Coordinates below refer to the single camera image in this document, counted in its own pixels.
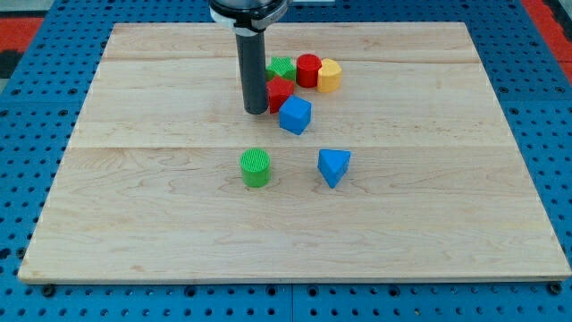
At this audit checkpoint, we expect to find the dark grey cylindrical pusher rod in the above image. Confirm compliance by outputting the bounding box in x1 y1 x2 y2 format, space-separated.
236 32 268 114

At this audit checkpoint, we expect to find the blue cube block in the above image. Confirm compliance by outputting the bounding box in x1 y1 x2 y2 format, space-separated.
279 95 312 135

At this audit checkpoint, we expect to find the blue triangle block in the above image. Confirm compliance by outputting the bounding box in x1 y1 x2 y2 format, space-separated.
317 149 351 189

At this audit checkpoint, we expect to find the green star block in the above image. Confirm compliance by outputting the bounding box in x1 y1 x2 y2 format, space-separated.
265 56 297 81

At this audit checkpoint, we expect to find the red hexagon block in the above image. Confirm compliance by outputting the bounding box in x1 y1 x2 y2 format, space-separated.
266 76 295 114

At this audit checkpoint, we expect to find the red cylinder block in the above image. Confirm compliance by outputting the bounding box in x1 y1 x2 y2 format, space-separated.
296 54 322 88

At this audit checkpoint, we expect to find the yellow half-round block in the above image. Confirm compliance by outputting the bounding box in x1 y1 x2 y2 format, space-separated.
316 58 342 93

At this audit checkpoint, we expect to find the green cylinder block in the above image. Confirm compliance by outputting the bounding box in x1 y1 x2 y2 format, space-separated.
240 148 271 188

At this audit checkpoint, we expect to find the light wooden board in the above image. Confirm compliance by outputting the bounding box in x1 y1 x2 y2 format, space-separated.
19 22 571 284

